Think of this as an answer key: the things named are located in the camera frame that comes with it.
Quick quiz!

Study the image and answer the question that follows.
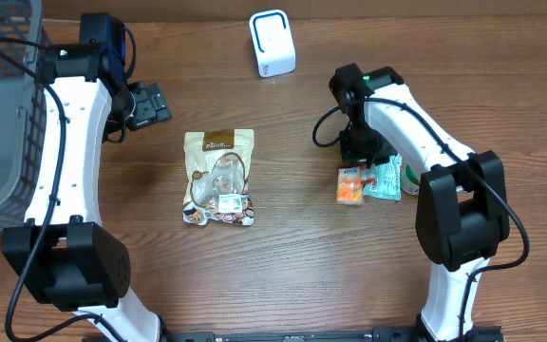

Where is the orange tissue pack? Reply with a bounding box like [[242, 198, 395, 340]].
[[336, 167, 363, 205]]

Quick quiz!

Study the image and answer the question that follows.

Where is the teal packet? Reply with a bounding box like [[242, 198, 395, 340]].
[[363, 155, 403, 201]]

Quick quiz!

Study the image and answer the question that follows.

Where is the green lid small jar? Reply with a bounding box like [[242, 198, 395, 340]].
[[400, 164, 420, 196]]

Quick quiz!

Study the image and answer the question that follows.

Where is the beige snack pouch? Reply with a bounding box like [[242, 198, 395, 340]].
[[182, 129, 255, 226]]

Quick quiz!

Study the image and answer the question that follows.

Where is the red stick snack packet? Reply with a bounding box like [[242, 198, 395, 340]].
[[360, 165, 377, 184]]

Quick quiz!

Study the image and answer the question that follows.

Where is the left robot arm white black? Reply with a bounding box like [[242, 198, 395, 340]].
[[1, 13, 171, 341]]

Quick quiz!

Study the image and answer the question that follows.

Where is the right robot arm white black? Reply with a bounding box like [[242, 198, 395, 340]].
[[329, 64, 511, 341]]

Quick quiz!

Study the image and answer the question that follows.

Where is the white barcode scanner stand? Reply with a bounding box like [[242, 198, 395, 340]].
[[249, 9, 296, 78]]

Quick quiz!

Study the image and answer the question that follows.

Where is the grey plastic mesh basket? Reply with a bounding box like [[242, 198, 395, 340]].
[[0, 0, 48, 231]]

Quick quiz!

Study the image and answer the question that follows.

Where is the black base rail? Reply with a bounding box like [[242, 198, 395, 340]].
[[168, 325, 505, 342]]

